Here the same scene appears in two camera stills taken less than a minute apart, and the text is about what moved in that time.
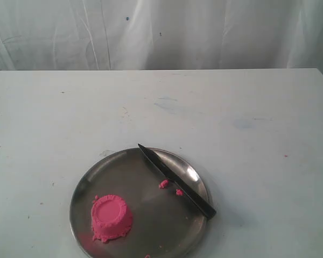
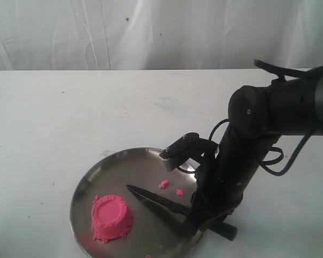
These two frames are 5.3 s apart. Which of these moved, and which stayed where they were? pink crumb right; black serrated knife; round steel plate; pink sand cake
Moved: black serrated knife
Stayed: pink crumb right; pink sand cake; round steel plate
